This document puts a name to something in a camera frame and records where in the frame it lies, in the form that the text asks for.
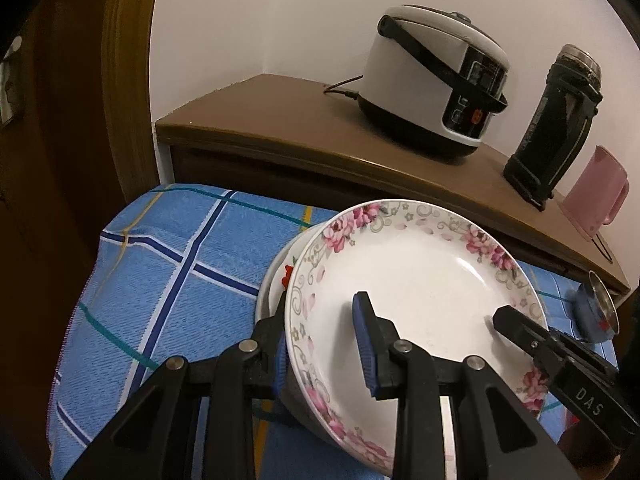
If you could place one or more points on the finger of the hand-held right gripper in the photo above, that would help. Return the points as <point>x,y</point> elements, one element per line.
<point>520,330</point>

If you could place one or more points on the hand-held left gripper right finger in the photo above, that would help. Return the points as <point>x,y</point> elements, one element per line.
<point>366,345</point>

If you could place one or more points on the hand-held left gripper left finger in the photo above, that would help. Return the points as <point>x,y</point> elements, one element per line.
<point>270,357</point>

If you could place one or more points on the white plate with red print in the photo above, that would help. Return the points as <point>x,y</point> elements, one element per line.
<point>272,285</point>

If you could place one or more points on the floral white plate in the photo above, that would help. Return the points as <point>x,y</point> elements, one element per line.
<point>425,285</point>

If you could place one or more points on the blue plaid cloth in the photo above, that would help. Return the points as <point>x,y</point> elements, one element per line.
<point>165,280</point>

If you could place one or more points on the pink electric kettle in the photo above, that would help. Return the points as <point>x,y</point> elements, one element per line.
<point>595,190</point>

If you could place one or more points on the black thermos flask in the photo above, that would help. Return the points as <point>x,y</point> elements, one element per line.
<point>555,130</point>

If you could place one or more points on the brown wooden cabinet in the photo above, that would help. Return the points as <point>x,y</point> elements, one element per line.
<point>290,125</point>

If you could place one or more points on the white rice cooker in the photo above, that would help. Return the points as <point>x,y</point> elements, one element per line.
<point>425,80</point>

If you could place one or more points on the wooden door frame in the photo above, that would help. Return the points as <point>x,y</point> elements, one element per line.
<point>127,60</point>

